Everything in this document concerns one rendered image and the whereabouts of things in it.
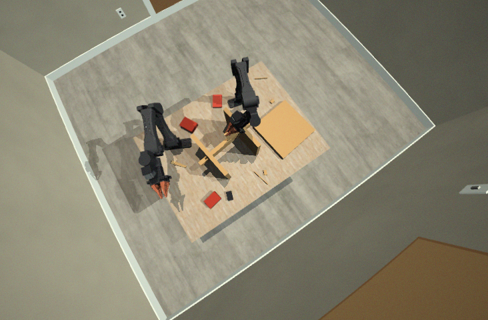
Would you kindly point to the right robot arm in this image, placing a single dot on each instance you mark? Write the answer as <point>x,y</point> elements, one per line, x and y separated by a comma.
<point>152,115</point>

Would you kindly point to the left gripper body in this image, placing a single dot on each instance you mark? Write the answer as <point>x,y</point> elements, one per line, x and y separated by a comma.
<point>241,130</point>

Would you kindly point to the brown wooden board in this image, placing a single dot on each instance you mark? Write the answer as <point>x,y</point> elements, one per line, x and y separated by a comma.
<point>210,156</point>
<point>246,137</point>

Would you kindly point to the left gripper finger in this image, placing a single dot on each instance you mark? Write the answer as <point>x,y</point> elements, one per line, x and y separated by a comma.
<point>232,131</point>
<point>230,126</point>

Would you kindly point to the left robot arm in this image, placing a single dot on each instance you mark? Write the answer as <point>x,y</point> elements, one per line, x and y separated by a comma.
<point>246,94</point>

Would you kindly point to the tan flat board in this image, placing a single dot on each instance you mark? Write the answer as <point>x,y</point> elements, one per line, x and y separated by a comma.
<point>284,129</point>

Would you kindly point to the tan wooden rail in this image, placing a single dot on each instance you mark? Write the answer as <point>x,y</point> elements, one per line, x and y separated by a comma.
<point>221,146</point>

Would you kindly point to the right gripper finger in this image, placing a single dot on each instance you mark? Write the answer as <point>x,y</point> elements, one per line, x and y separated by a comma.
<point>156,190</point>
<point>165,186</point>

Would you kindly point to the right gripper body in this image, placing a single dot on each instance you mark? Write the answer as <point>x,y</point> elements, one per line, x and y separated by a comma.
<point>159,179</point>

